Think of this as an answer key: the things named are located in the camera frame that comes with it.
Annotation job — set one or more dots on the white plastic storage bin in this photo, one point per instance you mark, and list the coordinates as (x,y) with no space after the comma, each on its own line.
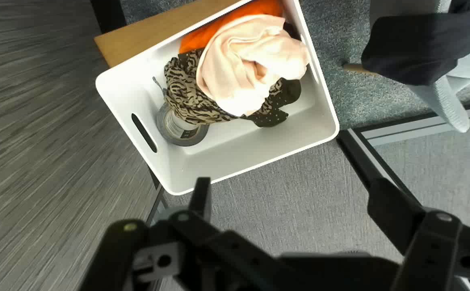
(234,155)

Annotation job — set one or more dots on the grey duct tape roll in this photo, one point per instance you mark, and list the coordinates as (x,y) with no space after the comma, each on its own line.
(187,139)

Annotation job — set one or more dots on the orange cloth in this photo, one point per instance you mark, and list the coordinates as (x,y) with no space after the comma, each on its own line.
(212,32)

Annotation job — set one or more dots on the pale pink cloth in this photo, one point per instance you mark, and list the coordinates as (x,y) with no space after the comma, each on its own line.
(244,65)

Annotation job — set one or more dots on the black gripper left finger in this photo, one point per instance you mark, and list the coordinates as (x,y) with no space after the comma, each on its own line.
(137,252)

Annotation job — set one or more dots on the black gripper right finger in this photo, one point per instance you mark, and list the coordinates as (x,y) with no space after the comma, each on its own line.
(433,252)

